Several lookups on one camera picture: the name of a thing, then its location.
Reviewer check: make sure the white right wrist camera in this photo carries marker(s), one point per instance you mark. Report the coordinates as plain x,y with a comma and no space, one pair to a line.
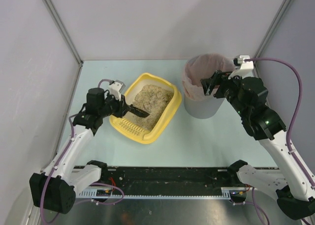
243,66

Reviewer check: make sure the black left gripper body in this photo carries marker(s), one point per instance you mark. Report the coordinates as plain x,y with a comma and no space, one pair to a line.
123,107

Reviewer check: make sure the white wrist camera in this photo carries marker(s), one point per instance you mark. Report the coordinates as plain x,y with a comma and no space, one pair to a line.
243,66
115,88

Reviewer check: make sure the black slotted litter scoop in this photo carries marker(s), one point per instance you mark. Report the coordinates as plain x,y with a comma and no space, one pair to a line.
138,112

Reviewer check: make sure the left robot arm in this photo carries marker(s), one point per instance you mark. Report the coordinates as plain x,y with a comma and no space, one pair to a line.
56,188

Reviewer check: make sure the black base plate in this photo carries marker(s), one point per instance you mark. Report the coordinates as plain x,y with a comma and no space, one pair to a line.
172,181

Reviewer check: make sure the beige cat litter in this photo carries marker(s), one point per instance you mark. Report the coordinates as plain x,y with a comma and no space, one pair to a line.
152,99

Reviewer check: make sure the pink plastic bin liner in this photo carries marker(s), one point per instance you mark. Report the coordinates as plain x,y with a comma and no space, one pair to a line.
202,67

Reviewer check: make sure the yellow litter box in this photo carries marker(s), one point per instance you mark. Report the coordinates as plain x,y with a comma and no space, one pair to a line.
136,133

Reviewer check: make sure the right aluminium frame post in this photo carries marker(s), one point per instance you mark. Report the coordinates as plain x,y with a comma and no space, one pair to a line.
286,4

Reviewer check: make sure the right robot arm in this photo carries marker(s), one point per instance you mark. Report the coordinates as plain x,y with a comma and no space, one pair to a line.
293,192

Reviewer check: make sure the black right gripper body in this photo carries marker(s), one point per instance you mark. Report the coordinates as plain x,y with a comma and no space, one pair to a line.
217,81

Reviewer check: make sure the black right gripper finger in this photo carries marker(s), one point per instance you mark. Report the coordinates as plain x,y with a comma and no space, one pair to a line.
208,84
221,75

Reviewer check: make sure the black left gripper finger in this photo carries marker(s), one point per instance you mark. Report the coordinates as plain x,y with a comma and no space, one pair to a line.
123,111
123,101

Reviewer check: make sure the grey trash bin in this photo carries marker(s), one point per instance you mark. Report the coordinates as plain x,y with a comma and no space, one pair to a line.
202,109

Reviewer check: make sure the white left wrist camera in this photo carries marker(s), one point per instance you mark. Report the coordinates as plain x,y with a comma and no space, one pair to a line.
115,88

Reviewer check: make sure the aluminium frame post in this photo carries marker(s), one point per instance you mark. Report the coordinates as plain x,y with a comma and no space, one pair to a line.
62,29
286,4

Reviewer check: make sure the left aluminium frame post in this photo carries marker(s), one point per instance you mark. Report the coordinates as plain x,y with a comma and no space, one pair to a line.
62,29

